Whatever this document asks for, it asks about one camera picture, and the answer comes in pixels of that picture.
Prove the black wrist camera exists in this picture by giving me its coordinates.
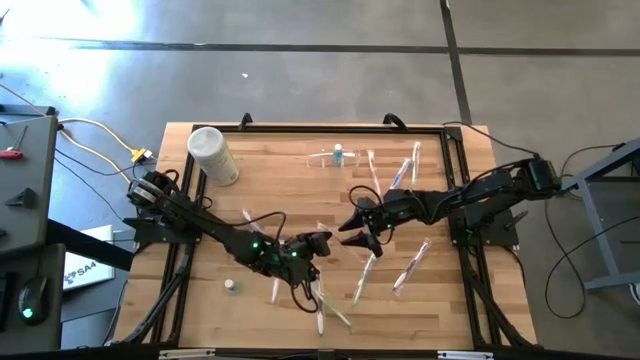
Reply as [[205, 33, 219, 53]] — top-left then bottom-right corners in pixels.
[[298, 230, 333, 259], [355, 196, 382, 217]]

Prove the white wipes canister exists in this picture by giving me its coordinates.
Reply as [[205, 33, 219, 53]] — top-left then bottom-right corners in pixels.
[[187, 126, 241, 188]]

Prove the pink toothbrush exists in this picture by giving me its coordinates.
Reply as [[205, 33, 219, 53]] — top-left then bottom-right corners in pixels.
[[391, 238, 433, 297]]

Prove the blue grey metal table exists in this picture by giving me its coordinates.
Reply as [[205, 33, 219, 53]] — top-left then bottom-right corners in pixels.
[[559, 137, 640, 294]]

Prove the grey side table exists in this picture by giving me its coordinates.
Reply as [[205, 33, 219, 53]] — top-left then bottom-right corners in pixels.
[[0, 104, 66, 354]]

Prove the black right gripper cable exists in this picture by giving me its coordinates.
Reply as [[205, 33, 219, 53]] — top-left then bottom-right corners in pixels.
[[348, 184, 385, 214]]

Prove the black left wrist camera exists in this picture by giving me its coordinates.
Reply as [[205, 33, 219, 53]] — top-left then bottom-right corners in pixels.
[[298, 230, 333, 259]]

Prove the black floor cable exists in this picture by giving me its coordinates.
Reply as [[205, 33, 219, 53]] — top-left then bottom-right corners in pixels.
[[543, 197, 640, 321]]

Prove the yellow floor cable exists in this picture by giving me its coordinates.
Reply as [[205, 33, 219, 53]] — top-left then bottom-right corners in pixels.
[[0, 82, 149, 186]]

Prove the clear acrylic organizer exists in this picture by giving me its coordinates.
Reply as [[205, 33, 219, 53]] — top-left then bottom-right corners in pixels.
[[306, 141, 362, 169]]

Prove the white table clamp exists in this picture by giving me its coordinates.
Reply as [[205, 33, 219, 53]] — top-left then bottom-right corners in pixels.
[[437, 350, 495, 360], [158, 349, 217, 360]]

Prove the red handled screwdriver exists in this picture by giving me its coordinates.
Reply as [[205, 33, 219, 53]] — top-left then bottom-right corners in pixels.
[[0, 124, 29, 161]]

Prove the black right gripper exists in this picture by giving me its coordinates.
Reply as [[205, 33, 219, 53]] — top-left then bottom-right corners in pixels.
[[338, 192, 419, 257]]

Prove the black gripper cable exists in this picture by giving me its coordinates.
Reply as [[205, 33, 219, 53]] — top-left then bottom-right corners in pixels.
[[233, 210, 321, 315], [348, 184, 385, 214]]

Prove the black support bar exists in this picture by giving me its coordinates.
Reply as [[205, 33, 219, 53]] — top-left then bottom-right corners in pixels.
[[45, 218, 135, 272]]

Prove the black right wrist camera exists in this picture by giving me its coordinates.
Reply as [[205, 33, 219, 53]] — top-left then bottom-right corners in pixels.
[[355, 196, 382, 217]]

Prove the black computer mouse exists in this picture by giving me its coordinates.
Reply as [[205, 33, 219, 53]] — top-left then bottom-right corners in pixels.
[[17, 275, 50, 326]]

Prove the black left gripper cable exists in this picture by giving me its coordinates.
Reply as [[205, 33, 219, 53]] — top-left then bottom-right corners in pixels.
[[233, 210, 321, 315]]

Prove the orange white toothbrush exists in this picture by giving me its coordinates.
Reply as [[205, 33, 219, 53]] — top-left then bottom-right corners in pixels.
[[241, 208, 267, 236]]

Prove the white printed box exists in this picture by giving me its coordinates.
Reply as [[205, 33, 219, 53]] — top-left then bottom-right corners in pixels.
[[62, 224, 117, 292]]

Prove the black triangular bracket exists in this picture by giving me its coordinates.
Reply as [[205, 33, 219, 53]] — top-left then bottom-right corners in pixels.
[[4, 187, 39, 209]]

